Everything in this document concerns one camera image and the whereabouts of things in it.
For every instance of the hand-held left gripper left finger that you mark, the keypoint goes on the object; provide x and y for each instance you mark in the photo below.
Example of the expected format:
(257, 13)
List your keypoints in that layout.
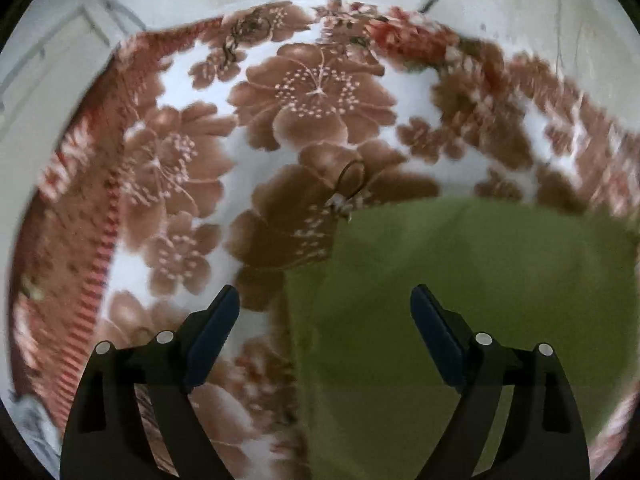
(212, 335)

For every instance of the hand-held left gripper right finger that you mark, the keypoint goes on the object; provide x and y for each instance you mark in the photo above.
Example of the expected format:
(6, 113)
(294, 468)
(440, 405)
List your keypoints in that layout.
(440, 340)

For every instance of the green hooded jacket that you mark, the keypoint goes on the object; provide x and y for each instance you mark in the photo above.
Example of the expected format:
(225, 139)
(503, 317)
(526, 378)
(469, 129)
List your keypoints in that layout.
(450, 260)

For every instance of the white purple floral sheet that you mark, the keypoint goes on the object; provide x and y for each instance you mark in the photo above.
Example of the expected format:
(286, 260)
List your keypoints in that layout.
(30, 425)

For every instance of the red floral blanket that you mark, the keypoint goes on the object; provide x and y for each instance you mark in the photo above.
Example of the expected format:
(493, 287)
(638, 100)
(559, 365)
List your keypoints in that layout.
(310, 90)

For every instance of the white bed headboard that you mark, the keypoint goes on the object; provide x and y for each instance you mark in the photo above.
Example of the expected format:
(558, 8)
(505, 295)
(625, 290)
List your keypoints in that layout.
(50, 70)

